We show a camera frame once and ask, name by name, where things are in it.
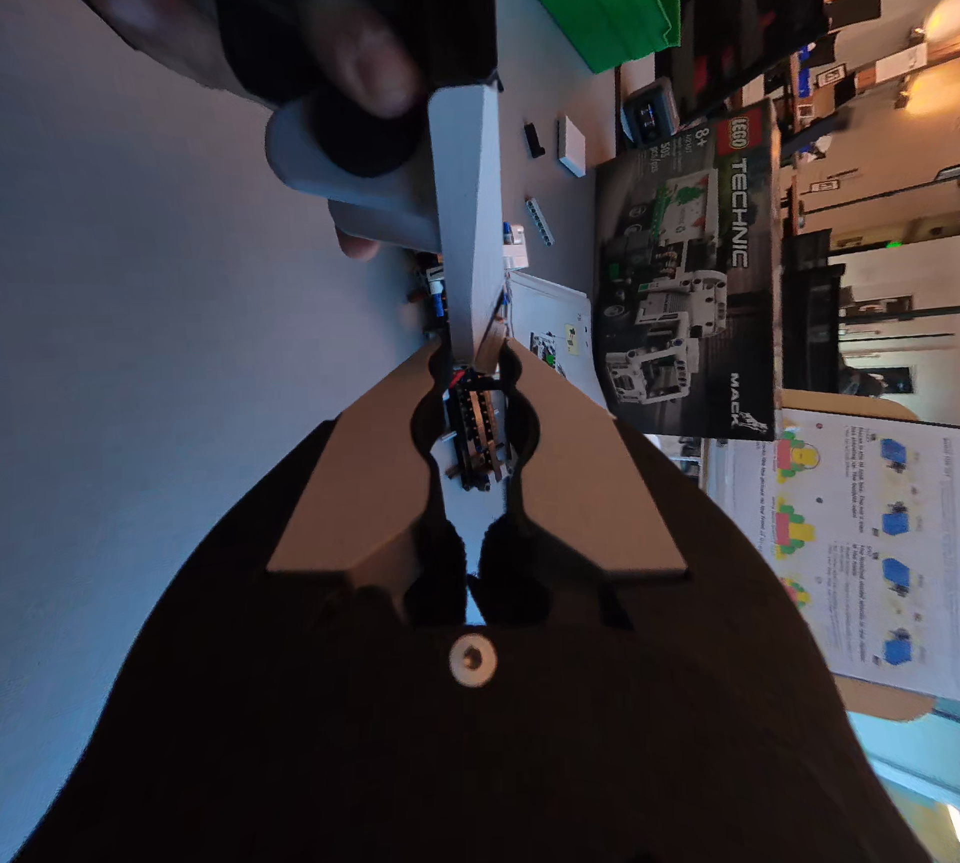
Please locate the printed lego instruction sheet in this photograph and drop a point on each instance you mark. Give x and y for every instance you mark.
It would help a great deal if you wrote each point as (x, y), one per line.
(847, 503)

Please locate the grey lego beam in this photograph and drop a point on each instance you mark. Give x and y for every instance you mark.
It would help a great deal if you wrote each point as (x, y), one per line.
(541, 222)

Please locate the open lego instruction booklet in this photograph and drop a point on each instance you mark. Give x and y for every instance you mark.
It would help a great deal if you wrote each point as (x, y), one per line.
(551, 312)

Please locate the person's left hand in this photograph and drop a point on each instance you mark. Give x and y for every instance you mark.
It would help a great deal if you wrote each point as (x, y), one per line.
(142, 15)

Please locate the black lego frame assembly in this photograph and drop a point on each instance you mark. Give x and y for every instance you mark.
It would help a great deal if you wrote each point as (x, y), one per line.
(474, 432)

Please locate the white blue lego piece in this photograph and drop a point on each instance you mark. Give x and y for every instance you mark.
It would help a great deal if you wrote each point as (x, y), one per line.
(514, 246)

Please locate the small grey display device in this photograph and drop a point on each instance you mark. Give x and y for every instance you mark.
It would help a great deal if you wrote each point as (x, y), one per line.
(649, 113)

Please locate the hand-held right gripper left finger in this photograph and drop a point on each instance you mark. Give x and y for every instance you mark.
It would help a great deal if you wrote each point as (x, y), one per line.
(367, 480)

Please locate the lego truck set box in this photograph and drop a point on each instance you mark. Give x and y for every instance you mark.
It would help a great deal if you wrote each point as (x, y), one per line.
(675, 240)

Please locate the white lego tile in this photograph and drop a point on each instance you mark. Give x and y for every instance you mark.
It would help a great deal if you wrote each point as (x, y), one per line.
(571, 147)

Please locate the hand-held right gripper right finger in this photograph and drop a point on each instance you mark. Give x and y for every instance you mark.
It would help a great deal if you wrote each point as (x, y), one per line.
(592, 495)

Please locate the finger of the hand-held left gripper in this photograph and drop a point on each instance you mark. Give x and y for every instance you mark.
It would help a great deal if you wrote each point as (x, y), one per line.
(493, 342)
(469, 218)

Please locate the black lego piece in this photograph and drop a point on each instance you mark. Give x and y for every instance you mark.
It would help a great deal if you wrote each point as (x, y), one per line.
(534, 139)

